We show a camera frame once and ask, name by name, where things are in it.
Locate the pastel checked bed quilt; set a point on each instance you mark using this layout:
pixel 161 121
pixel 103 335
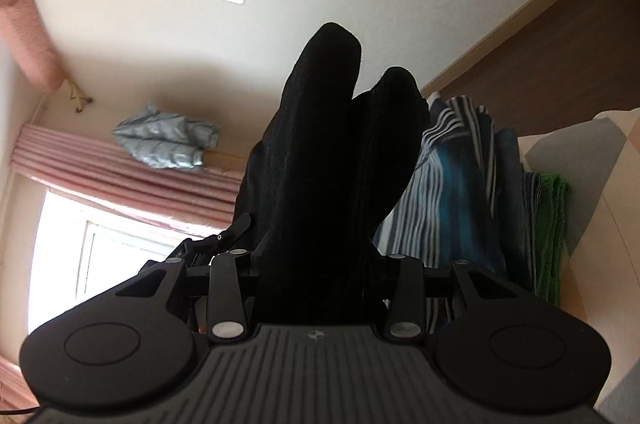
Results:
pixel 600 214

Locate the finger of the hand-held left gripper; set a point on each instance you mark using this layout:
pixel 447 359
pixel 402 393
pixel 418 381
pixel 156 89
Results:
pixel 239 229

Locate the gold wall hook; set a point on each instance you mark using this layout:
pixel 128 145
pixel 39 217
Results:
pixel 77 96

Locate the pink curtain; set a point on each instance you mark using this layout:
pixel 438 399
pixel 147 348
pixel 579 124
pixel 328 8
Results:
pixel 125 184
pixel 10 374

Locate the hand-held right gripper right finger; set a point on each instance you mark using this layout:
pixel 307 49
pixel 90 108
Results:
pixel 406 294

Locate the pink covered air conditioner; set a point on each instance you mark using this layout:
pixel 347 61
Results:
pixel 27 38

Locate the black knit sweater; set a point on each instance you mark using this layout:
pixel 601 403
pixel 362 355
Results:
pixel 310 153

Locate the folded blue jeans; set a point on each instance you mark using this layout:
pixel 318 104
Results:
pixel 517 204

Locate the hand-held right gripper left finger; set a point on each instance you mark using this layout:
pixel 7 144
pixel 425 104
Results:
pixel 229 294

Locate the striped folded garment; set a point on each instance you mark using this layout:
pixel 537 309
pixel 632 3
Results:
pixel 450 194

